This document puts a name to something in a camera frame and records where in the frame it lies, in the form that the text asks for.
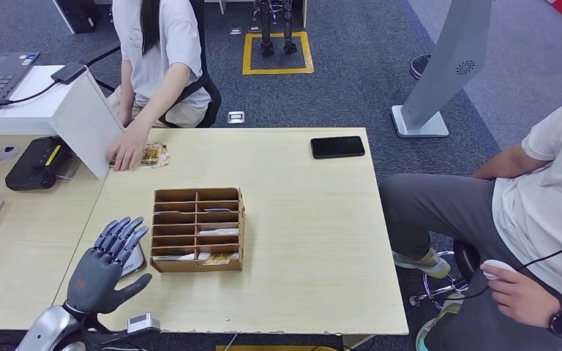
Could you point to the person's left hand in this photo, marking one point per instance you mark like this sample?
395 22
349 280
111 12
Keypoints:
523 298
128 145

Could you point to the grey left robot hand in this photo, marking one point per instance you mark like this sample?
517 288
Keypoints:
97 281

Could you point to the white handheld mouse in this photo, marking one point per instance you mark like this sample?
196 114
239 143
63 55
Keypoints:
496 267

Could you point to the person's right forearm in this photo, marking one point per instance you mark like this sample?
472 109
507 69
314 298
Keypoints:
126 92

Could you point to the person's left forearm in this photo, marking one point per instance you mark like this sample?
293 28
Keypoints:
162 94

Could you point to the seated person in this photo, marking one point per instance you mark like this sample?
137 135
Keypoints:
164 43
538 208

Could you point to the wooden card organizer box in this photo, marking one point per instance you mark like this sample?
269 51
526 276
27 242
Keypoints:
196 227

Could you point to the grey card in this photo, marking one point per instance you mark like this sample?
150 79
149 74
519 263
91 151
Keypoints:
218 210

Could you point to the white counter partition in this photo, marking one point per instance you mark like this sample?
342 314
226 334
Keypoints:
87 130

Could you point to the black stool chrome base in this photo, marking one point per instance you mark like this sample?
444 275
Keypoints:
465 259

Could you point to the black office chair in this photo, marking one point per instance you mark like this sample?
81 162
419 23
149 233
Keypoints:
212 104

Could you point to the black power adapter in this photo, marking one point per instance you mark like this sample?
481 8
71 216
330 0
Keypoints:
67 72

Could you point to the black desktop device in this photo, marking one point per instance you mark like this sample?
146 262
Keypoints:
34 166

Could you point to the metal floor socket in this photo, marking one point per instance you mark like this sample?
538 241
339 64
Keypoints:
235 31
235 117

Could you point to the grey desk grommet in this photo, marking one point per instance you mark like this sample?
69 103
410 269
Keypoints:
7 152

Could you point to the black cabinet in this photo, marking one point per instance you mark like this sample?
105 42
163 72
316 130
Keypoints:
77 14

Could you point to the yellow floor tape square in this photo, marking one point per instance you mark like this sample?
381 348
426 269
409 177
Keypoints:
276 71

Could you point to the white black humanoid robot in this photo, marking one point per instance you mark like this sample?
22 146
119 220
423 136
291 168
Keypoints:
266 24

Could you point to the yellow floor tape line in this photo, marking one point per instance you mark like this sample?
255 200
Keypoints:
271 349

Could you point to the black smartphone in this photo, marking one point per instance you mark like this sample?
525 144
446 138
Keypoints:
337 147

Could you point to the grey kiosk stand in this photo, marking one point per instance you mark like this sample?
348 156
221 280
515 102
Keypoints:
448 63

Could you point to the black round base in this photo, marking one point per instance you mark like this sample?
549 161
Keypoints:
417 67

